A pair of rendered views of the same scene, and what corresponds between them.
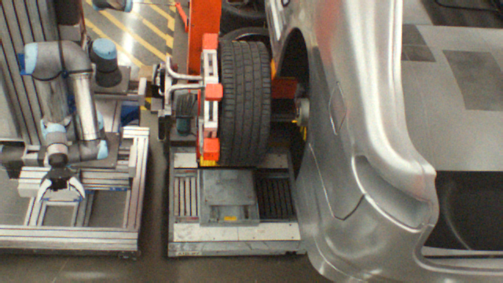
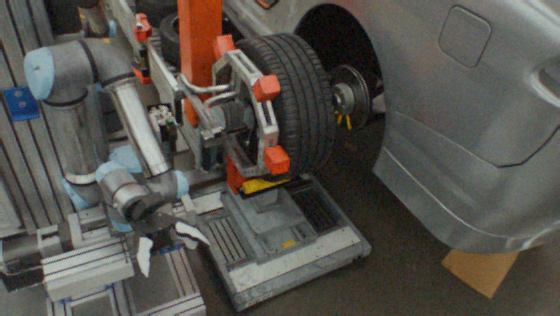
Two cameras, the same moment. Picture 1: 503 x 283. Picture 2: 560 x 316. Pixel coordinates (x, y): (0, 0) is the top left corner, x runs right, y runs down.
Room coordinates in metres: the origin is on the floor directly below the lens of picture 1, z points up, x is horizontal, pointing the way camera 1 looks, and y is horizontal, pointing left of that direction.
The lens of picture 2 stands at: (0.41, 0.62, 2.02)
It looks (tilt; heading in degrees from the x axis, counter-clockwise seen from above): 42 degrees down; 340
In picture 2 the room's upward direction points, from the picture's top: 7 degrees clockwise
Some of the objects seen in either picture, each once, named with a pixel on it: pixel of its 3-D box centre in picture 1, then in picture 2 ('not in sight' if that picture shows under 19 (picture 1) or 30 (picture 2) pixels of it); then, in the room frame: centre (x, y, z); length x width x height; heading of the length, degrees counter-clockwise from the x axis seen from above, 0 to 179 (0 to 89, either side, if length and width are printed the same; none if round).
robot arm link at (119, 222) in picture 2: (64, 155); (129, 207); (1.23, 0.71, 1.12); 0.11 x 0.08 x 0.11; 115
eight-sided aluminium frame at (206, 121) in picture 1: (207, 103); (241, 116); (1.93, 0.24, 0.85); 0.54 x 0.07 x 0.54; 13
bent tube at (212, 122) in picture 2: (185, 90); (226, 100); (1.80, 0.34, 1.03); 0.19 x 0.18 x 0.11; 103
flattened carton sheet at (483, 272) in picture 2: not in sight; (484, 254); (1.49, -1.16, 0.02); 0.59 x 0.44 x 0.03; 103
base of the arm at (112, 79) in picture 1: (107, 71); (108, 113); (2.01, 0.81, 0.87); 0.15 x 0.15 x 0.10
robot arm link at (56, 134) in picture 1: (56, 140); (117, 183); (1.23, 0.73, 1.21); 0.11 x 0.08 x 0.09; 25
